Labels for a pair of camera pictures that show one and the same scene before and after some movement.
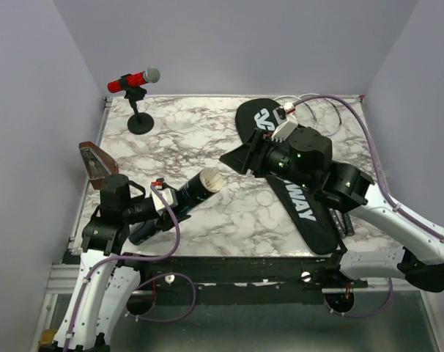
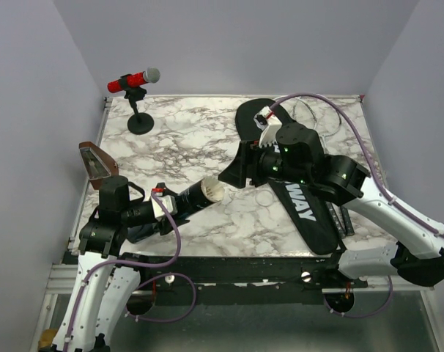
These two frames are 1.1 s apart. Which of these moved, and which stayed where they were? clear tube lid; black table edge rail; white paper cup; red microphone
Moved: white paper cup
Stayed: black table edge rail; clear tube lid; red microphone
